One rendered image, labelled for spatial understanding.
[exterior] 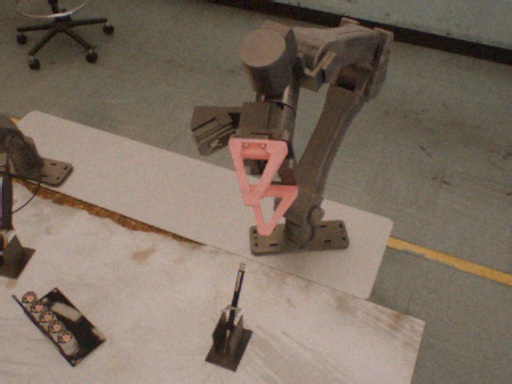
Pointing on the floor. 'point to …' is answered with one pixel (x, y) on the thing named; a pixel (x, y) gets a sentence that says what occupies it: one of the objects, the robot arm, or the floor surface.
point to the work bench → (183, 308)
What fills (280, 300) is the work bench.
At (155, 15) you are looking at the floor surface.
